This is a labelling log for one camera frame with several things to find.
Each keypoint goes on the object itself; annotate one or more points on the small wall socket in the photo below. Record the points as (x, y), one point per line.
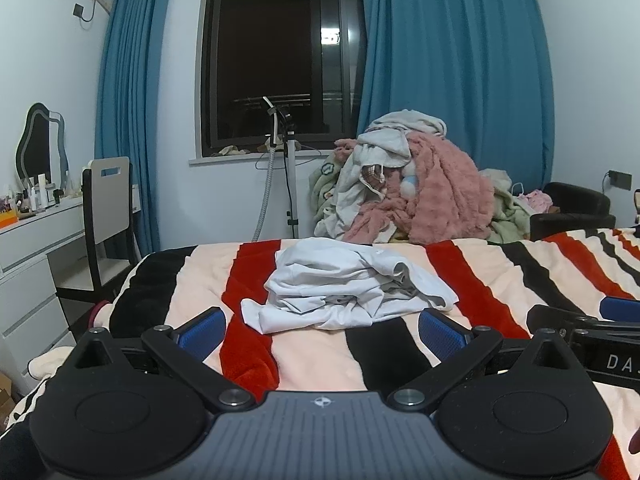
(78, 10)

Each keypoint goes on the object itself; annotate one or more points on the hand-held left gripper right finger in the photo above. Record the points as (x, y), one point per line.
(440, 332)

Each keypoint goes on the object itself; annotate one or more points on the white dresser desk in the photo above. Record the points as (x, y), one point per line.
(30, 280)

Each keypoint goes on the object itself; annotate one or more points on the wavy framed mirror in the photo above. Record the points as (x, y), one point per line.
(35, 145)

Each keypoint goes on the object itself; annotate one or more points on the striped fleece blanket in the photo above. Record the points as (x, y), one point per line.
(310, 355)

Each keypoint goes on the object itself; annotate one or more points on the dark framed window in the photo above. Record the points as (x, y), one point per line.
(270, 60)

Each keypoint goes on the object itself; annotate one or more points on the orange box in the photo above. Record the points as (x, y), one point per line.
(7, 219)

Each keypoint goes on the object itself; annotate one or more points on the black white chair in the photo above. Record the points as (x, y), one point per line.
(107, 200)

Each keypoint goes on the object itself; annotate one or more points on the white shirt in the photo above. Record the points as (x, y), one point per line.
(325, 285)

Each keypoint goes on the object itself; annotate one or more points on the white blue plush ball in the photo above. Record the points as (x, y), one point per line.
(409, 186)

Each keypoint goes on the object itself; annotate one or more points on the black armchair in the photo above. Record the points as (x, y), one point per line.
(575, 210)

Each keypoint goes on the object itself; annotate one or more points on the white grey garment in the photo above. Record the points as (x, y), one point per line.
(385, 145)

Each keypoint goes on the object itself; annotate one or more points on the garment steamer stand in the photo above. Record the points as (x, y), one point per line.
(291, 185)

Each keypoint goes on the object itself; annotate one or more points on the pink fluffy blanket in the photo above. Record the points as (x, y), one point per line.
(450, 195)

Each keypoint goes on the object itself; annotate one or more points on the black wall socket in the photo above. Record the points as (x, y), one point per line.
(620, 180)

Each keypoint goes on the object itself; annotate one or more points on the group of cosmetic bottles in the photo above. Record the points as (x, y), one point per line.
(40, 195)

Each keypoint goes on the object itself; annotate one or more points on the small pink garment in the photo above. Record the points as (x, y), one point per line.
(537, 201)

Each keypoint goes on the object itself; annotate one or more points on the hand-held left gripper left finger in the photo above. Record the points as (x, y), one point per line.
(202, 332)

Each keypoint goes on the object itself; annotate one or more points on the green patterned blanket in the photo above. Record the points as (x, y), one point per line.
(325, 185)

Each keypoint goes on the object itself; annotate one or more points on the light green clothing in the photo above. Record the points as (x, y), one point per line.
(507, 215)

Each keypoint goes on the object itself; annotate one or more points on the blue curtain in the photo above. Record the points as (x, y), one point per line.
(460, 60)
(130, 110)

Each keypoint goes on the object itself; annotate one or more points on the cardboard box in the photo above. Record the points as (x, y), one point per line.
(5, 400)

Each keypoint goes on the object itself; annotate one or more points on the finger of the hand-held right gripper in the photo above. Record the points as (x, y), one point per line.
(622, 308)
(555, 317)

